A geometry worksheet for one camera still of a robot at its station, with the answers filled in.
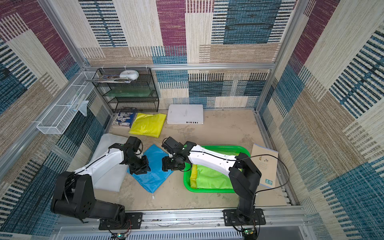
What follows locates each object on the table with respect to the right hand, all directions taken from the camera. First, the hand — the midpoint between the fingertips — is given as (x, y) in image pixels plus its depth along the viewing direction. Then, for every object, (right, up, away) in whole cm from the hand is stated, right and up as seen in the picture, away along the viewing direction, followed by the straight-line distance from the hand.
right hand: (166, 167), depth 80 cm
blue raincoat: (-8, -9, +5) cm, 13 cm away
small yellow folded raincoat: (-18, +23, +29) cm, 41 cm away
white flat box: (+9, +30, +33) cm, 46 cm away
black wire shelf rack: (-19, +40, +14) cm, 47 cm away
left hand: (-10, -2, +6) cm, 12 cm away
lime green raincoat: (+23, -6, +1) cm, 24 cm away
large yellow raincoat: (+15, -7, +5) cm, 17 cm away
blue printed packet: (-36, +27, +32) cm, 55 cm away
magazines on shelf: (-36, +51, +13) cm, 64 cm away
